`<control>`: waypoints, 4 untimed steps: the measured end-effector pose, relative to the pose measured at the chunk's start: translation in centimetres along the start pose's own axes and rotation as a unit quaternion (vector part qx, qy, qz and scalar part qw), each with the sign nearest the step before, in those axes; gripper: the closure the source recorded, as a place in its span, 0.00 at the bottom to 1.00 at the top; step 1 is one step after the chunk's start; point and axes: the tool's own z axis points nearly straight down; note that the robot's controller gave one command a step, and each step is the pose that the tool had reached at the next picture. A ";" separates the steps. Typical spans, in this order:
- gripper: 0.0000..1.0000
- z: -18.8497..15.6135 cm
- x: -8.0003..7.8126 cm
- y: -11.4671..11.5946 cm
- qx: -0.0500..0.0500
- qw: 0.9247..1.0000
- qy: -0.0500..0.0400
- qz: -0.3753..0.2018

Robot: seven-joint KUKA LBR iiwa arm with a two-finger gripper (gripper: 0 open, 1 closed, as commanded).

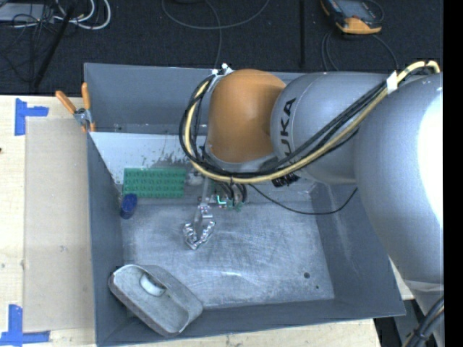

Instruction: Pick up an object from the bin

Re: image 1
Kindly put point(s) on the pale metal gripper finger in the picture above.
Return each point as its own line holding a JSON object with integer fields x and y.
{"x": 207, "y": 226}
{"x": 192, "y": 235}

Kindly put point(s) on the grey metal bin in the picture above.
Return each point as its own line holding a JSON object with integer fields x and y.
{"x": 253, "y": 251}

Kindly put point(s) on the green studded flat block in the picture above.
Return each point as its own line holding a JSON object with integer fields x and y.
{"x": 153, "y": 183}

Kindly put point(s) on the white round piece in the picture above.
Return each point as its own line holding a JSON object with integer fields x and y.
{"x": 151, "y": 285}

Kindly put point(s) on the dark blue small cylinder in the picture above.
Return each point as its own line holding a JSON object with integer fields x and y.
{"x": 128, "y": 206}

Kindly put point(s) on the grey oblong tray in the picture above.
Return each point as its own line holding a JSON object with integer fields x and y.
{"x": 162, "y": 309}

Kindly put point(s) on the pale flat board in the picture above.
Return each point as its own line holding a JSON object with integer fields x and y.
{"x": 54, "y": 230}

